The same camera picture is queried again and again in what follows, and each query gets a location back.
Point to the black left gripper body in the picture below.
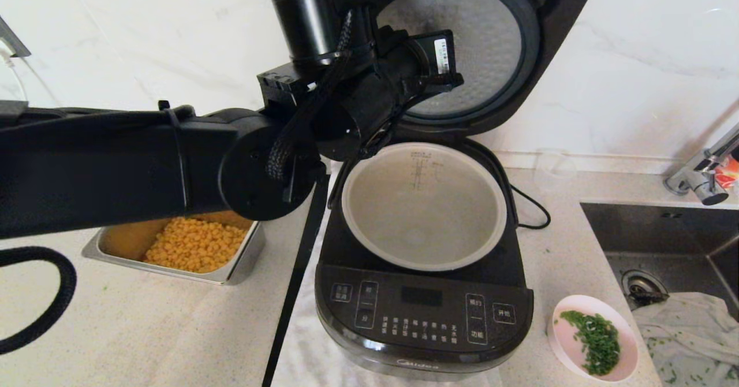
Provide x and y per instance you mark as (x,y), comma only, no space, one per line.
(387,95)

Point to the black rice cooker lid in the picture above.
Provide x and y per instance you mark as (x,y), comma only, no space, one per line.
(491,40)

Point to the pink bowl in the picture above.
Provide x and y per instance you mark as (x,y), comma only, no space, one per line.
(568,341)

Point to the chopped green scallions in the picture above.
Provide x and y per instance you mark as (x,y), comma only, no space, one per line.
(597,341)

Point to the grey inner cooking pot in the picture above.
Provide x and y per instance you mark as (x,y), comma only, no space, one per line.
(421,219)

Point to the clear plastic measuring cup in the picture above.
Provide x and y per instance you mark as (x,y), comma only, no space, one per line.
(554,170)

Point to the stainless steel tray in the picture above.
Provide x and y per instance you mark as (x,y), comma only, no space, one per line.
(242,267)

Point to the yellow corn kernels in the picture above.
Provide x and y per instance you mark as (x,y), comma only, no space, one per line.
(196,248)

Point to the white towel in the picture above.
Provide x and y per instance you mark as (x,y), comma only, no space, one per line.
(306,346)

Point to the metal sink drain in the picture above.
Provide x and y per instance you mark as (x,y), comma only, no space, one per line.
(639,286)

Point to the chrome faucet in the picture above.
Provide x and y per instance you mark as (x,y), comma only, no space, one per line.
(701,182)

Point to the red orange packet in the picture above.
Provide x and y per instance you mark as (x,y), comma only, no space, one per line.
(727,176)

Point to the white cloth with green bits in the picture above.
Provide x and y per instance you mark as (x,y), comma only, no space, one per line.
(687,329)

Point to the dark wall socket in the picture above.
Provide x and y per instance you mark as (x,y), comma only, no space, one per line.
(14,43)

